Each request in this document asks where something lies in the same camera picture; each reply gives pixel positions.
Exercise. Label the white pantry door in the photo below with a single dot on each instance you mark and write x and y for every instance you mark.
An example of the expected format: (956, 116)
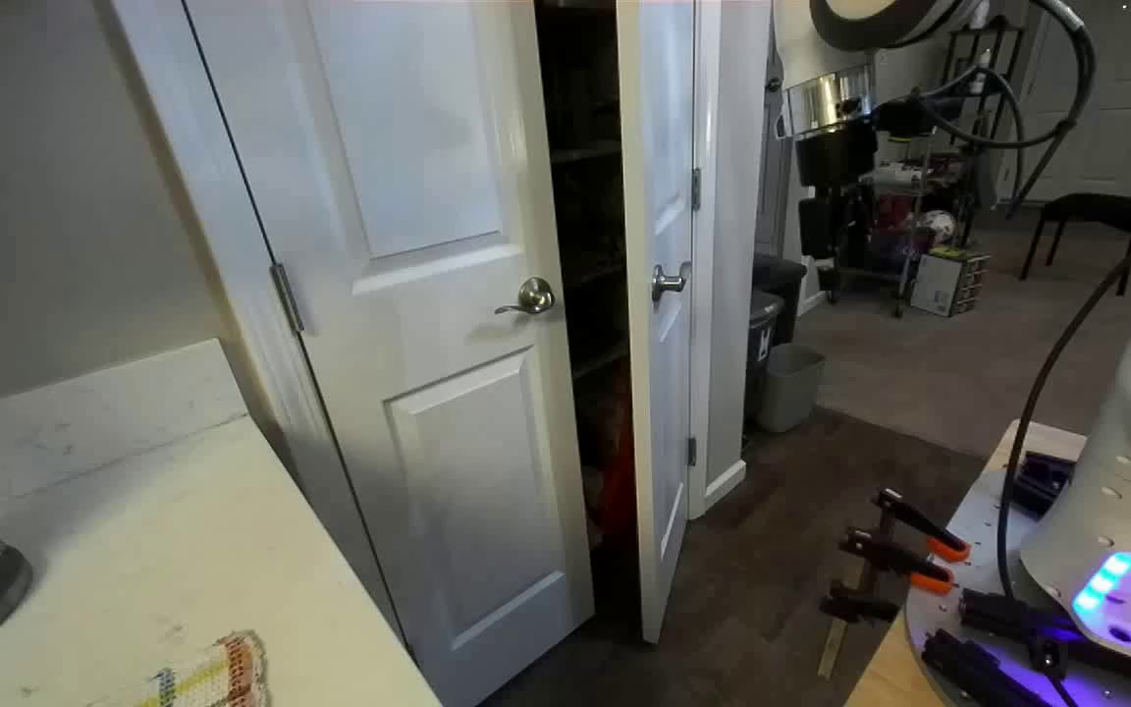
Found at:
(652, 65)
(402, 173)

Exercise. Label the grey trash bin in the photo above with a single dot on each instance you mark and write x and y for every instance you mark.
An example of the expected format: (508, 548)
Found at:
(787, 392)

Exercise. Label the black orange clamp upper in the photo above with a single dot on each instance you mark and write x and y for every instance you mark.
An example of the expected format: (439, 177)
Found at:
(944, 544)

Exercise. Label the black orange clamp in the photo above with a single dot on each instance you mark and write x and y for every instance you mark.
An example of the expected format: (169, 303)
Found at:
(944, 544)
(886, 556)

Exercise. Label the black bar clamp on floor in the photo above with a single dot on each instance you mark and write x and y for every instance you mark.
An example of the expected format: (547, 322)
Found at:
(856, 605)

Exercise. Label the black orange clamp lower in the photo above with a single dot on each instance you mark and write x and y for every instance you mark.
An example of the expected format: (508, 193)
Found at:
(886, 556)

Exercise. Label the white kitchen counter cabinet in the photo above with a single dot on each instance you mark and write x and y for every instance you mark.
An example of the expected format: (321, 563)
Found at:
(160, 529)

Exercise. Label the black metal shelving rack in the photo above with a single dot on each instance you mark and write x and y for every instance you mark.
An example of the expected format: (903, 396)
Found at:
(979, 97)

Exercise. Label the black chair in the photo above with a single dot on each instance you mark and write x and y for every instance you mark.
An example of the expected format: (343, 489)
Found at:
(1083, 210)

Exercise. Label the silver left door handle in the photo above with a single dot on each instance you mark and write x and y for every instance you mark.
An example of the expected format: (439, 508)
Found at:
(535, 296)

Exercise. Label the silver door handle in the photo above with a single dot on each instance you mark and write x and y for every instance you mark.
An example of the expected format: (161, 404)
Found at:
(535, 296)
(670, 282)

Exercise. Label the silver right door handle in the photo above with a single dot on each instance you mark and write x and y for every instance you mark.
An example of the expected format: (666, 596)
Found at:
(670, 282)

